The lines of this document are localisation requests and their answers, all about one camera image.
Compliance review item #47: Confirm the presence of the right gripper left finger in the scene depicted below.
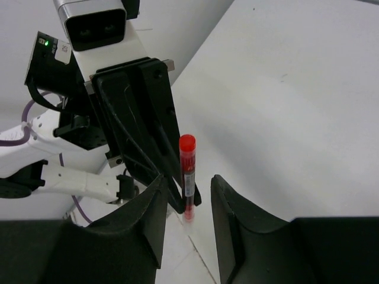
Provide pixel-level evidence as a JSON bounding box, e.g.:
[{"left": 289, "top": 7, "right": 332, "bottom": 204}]
[{"left": 1, "top": 175, "right": 168, "bottom": 283}]

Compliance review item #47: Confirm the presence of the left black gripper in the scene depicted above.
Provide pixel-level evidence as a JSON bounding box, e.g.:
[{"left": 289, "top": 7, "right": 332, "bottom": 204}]
[{"left": 53, "top": 57, "right": 185, "bottom": 213}]

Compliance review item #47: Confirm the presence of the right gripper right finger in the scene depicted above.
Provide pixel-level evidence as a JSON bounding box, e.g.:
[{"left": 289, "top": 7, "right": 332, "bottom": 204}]
[{"left": 211, "top": 175, "right": 378, "bottom": 283}]

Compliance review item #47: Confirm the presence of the red pen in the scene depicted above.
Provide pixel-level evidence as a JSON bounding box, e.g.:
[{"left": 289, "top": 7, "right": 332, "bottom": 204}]
[{"left": 179, "top": 134, "right": 196, "bottom": 223}]

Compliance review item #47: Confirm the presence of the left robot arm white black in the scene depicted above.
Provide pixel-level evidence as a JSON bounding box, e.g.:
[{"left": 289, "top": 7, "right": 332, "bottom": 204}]
[{"left": 1, "top": 32, "right": 186, "bottom": 213}]

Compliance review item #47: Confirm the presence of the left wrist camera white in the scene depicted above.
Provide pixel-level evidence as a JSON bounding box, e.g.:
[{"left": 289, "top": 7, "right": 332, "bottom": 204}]
[{"left": 54, "top": 0, "right": 147, "bottom": 82}]

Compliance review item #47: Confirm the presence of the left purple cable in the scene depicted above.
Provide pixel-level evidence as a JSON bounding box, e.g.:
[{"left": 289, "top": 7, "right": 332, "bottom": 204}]
[{"left": 0, "top": 91, "right": 94, "bottom": 225}]

